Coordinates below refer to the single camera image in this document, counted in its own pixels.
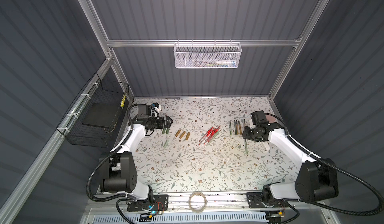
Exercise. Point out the white wire mesh basket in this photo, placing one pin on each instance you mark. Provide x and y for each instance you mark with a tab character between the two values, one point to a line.
185	53

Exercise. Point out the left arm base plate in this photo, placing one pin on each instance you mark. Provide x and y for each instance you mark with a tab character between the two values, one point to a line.
155	203

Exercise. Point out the pens in white basket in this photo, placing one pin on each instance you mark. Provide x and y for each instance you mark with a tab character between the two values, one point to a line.
215	63

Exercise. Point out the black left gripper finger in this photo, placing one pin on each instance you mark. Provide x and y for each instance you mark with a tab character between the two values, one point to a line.
168	120
167	125

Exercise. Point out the black foam pad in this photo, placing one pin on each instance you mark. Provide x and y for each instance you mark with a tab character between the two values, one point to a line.
100	115

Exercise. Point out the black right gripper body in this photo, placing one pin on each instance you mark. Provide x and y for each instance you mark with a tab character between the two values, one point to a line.
248	134

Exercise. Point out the yellow marker in basket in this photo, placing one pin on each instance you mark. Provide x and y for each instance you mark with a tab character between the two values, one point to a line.
123	101

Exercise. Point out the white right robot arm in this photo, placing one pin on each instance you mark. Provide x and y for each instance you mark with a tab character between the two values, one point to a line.
315	181

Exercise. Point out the black wire basket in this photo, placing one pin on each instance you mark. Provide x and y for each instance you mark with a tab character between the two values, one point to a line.
103	91

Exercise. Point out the pink glasses case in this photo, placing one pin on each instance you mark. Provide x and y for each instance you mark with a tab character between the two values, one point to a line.
272	119

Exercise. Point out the white vent grille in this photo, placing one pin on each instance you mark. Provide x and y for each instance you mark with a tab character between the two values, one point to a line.
202	218

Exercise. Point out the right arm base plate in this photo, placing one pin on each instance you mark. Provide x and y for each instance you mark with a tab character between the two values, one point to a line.
263	200

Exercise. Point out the light green pen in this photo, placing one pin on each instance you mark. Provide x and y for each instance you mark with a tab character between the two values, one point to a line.
246	146
216	134

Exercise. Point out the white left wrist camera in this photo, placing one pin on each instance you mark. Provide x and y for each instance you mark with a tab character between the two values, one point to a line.
157	106

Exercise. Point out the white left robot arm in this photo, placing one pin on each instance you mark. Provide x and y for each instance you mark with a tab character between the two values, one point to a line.
118	175

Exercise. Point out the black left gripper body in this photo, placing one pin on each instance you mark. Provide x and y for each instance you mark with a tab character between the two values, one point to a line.
163	122

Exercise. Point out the white plastic stick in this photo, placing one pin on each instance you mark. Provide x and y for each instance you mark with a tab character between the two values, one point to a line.
266	146

